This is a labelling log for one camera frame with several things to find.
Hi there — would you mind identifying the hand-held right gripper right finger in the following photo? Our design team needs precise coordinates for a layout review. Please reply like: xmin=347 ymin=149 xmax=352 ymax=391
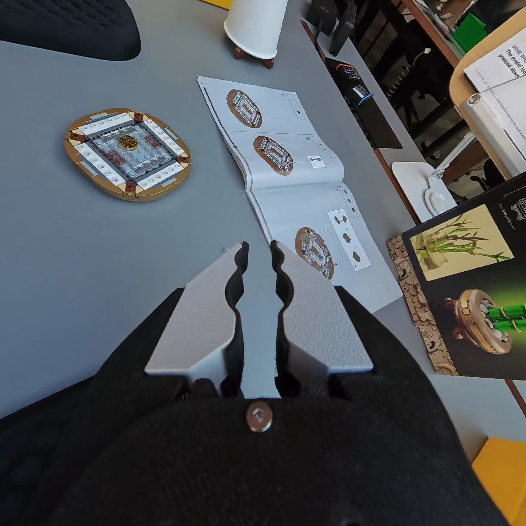
xmin=270 ymin=240 xmax=375 ymax=393

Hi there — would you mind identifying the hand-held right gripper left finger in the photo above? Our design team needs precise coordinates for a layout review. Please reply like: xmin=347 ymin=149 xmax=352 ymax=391
xmin=145 ymin=242 xmax=250 ymax=398

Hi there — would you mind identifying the black lego set box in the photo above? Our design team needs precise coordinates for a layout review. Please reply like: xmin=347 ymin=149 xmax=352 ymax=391
xmin=386 ymin=172 xmax=526 ymax=377

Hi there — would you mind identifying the lego instruction booklet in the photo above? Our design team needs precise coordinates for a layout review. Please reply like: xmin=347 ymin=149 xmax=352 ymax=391
xmin=196 ymin=76 xmax=404 ymax=315

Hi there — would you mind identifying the round tan lego base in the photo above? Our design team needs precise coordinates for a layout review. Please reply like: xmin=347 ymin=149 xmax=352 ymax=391
xmin=64 ymin=108 xmax=192 ymax=203

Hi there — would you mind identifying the white plastic object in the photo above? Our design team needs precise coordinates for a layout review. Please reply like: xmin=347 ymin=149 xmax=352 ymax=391
xmin=391 ymin=161 xmax=458 ymax=224

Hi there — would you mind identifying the black box with blue stripe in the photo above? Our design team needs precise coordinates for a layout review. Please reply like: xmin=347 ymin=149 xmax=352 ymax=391
xmin=325 ymin=58 xmax=403 ymax=149

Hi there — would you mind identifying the tan wooden clipboard stand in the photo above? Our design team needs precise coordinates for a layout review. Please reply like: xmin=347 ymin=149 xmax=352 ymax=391
xmin=449 ymin=8 xmax=526 ymax=181

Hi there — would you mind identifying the black rectangular device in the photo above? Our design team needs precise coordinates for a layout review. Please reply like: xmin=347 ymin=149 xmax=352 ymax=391
xmin=329 ymin=2 xmax=358 ymax=57

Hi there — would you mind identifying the white printed paper sheet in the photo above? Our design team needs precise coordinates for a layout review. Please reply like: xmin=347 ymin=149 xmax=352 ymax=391
xmin=464 ymin=25 xmax=526 ymax=165

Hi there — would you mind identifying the white paper cup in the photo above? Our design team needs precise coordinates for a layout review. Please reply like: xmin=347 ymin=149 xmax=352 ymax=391
xmin=224 ymin=0 xmax=288 ymax=59

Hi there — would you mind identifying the black power adapter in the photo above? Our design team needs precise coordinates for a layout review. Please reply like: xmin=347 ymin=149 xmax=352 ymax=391
xmin=306 ymin=0 xmax=338 ymax=37

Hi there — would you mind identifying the black padded cushion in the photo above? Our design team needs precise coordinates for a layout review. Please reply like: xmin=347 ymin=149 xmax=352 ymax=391
xmin=0 ymin=0 xmax=141 ymax=62

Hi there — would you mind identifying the green plastic bin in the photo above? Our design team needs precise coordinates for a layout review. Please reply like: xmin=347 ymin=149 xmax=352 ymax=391
xmin=451 ymin=12 xmax=490 ymax=54

